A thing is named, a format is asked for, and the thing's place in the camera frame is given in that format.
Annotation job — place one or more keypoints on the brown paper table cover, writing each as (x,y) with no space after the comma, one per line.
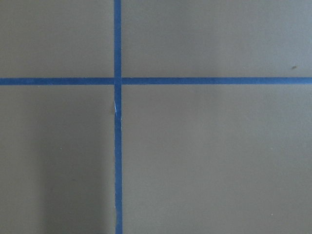
(197,159)

